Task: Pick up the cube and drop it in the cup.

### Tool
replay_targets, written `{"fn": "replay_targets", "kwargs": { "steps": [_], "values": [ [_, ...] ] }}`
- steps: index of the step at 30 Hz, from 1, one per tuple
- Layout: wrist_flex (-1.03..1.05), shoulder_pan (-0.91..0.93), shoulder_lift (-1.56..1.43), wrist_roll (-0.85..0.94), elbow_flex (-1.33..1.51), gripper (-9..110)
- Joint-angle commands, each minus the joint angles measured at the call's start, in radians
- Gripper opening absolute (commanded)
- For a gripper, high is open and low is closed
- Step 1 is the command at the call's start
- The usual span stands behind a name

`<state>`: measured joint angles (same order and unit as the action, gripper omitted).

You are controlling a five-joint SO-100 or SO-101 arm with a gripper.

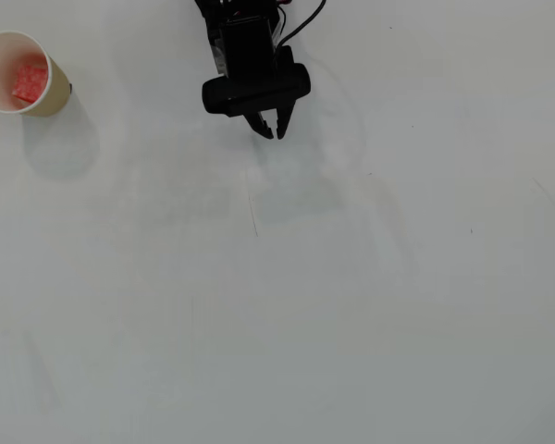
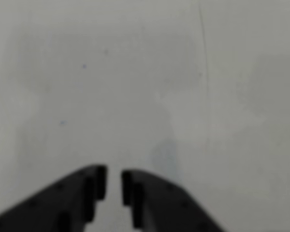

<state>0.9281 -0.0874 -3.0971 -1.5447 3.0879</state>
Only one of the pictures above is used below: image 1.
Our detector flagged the red cube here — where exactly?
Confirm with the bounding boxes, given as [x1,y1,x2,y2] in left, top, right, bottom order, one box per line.
[11,64,48,104]

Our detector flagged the beige paper cup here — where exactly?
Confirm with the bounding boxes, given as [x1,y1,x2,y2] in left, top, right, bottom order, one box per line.
[0,31,74,117]

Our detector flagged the red and black cable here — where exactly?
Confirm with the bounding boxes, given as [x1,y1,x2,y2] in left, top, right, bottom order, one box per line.
[275,0,327,50]

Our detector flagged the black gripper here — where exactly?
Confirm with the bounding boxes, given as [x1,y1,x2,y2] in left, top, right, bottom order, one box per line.
[210,15,299,142]

